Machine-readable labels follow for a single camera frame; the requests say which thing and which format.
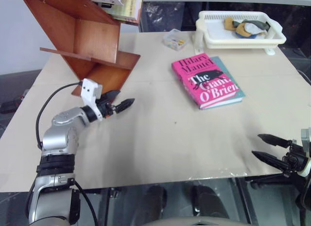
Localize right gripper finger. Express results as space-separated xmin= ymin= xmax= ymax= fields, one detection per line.
xmin=251 ymin=150 xmax=287 ymax=173
xmin=257 ymin=133 xmax=293 ymax=149

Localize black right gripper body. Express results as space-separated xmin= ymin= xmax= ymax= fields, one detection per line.
xmin=281 ymin=139 xmax=310 ymax=178

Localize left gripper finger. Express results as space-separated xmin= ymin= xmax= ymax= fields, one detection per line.
xmin=102 ymin=89 xmax=121 ymax=103
xmin=113 ymin=98 xmax=136 ymax=114

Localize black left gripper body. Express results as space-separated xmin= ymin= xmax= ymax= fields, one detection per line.
xmin=96 ymin=96 xmax=118 ymax=120

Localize pink hardcover book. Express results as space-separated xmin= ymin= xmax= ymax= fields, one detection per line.
xmin=171 ymin=52 xmax=246 ymax=110

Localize wooden slanted bookshelf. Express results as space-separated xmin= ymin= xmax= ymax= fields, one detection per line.
xmin=18 ymin=0 xmax=141 ymax=97

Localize gold yellow book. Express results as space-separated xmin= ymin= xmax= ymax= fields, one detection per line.
xmin=110 ymin=0 xmax=144 ymax=20

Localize teal hardcover book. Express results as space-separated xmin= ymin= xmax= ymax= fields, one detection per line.
xmin=199 ymin=55 xmax=246 ymax=110

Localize black caster base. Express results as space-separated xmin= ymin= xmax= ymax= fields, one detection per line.
xmin=244 ymin=174 xmax=284 ymax=190

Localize beige table cover sheet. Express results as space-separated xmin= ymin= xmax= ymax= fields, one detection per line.
xmin=0 ymin=31 xmax=311 ymax=192

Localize colourful small pieces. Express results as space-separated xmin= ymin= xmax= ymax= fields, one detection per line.
xmin=168 ymin=38 xmax=186 ymax=48

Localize clear plastic box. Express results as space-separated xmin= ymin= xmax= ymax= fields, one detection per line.
xmin=162 ymin=29 xmax=191 ymax=51

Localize blue cloth piece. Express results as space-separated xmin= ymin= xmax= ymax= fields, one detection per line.
xmin=237 ymin=33 xmax=259 ymax=40

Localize mustard cloth piece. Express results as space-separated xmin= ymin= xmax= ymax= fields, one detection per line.
xmin=234 ymin=24 xmax=253 ymax=38

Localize white cloth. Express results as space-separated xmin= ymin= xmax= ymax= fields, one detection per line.
xmin=242 ymin=23 xmax=262 ymax=35

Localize white plastic drainer tray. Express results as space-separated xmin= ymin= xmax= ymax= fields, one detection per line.
xmin=193 ymin=10 xmax=287 ymax=56

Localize dark green cloth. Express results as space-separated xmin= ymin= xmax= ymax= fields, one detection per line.
xmin=232 ymin=19 xmax=272 ymax=30

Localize tan cloth piece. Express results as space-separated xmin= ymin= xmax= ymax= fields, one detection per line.
xmin=223 ymin=17 xmax=234 ymax=31

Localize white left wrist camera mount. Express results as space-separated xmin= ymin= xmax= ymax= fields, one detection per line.
xmin=81 ymin=78 xmax=103 ymax=122

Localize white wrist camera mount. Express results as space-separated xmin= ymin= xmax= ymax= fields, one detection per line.
xmin=300 ymin=128 xmax=311 ymax=177
xmin=81 ymin=78 xmax=103 ymax=122

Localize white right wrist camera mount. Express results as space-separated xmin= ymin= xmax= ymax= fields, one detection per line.
xmin=300 ymin=128 xmax=311 ymax=177

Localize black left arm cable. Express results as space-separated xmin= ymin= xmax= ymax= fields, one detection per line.
xmin=26 ymin=82 xmax=99 ymax=226

